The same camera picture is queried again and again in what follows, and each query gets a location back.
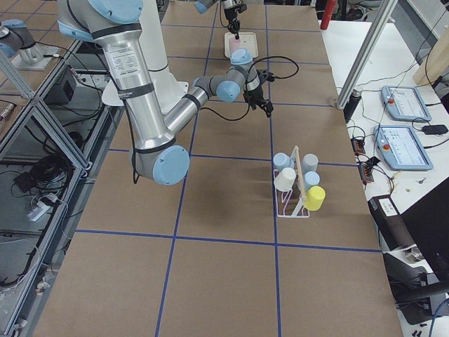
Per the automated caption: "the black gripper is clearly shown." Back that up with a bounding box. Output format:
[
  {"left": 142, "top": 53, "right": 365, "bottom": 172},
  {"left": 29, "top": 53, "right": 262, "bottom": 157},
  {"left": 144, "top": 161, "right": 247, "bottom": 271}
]
[
  {"left": 243, "top": 69, "right": 274, "bottom": 117},
  {"left": 224, "top": 0, "right": 246, "bottom": 39}
]

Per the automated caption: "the pink plastic cup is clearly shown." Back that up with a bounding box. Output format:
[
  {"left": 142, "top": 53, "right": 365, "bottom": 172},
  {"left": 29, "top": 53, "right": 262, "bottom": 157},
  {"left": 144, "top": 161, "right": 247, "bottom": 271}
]
[{"left": 229, "top": 37, "right": 241, "bottom": 55}]

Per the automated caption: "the grey plastic cup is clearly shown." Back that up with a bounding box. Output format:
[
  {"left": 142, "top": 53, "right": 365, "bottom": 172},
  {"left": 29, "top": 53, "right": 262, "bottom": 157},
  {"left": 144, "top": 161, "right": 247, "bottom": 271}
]
[{"left": 302, "top": 153, "right": 319, "bottom": 173}]

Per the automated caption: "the pale cream plastic cup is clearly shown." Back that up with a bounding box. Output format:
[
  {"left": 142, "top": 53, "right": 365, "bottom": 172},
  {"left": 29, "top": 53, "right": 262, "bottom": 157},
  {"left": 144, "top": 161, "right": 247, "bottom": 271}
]
[{"left": 274, "top": 167, "right": 297, "bottom": 192}]

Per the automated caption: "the light blue plastic cup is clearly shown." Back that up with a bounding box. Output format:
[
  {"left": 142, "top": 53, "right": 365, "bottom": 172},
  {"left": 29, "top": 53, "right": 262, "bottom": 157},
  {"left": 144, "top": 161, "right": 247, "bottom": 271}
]
[{"left": 303, "top": 171, "right": 321, "bottom": 191}]

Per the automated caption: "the yellow plastic cup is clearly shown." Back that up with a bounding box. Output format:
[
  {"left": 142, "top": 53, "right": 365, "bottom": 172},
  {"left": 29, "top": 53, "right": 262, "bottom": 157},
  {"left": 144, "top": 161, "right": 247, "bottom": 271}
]
[{"left": 304, "top": 185, "right": 326, "bottom": 211}]

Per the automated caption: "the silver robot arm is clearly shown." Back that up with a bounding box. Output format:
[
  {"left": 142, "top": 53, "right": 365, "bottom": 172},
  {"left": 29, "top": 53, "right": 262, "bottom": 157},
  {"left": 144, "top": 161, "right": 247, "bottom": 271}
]
[
  {"left": 195, "top": 0, "right": 247, "bottom": 41},
  {"left": 58, "top": 1, "right": 273, "bottom": 185}
]

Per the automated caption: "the cream plastic tray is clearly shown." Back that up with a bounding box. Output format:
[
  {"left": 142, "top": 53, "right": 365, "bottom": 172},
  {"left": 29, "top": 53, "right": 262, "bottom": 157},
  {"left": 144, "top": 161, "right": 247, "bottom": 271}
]
[{"left": 224, "top": 32, "right": 259, "bottom": 58}]

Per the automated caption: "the red fire extinguisher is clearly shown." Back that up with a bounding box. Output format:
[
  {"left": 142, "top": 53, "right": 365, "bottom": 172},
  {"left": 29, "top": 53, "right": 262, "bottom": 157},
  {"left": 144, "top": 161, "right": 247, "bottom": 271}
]
[{"left": 320, "top": 0, "right": 337, "bottom": 30}]

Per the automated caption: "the far teach pendant tablet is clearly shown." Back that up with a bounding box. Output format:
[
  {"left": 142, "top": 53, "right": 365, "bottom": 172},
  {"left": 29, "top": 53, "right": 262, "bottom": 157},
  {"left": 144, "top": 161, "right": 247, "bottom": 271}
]
[{"left": 381, "top": 86, "right": 431, "bottom": 122}]

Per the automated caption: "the teach pendant tablet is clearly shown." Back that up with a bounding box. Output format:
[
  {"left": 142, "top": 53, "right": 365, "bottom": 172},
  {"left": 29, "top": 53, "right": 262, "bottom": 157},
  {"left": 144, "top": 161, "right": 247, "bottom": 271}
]
[
  {"left": 374, "top": 125, "right": 434, "bottom": 171},
  {"left": 381, "top": 86, "right": 431, "bottom": 122}
]

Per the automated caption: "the near teach pendant tablet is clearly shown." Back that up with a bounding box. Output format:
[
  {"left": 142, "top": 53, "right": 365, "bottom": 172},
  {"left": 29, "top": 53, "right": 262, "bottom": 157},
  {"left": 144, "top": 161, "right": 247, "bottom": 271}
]
[{"left": 374, "top": 125, "right": 434, "bottom": 171}]

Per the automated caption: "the black power adapter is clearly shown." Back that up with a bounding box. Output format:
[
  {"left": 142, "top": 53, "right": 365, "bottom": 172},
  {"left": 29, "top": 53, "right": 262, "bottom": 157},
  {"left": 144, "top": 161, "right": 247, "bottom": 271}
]
[{"left": 422, "top": 124, "right": 448, "bottom": 136}]

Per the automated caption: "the white wire cup rack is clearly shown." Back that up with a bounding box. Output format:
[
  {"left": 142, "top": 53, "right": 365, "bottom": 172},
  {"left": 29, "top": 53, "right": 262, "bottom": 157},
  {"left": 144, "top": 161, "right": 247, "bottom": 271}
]
[{"left": 272, "top": 145, "right": 311, "bottom": 218}]

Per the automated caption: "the aluminium frame post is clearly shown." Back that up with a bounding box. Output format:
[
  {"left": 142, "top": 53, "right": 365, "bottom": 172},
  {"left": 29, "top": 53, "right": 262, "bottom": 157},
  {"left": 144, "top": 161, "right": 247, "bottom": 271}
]
[{"left": 335, "top": 0, "right": 398, "bottom": 110}]

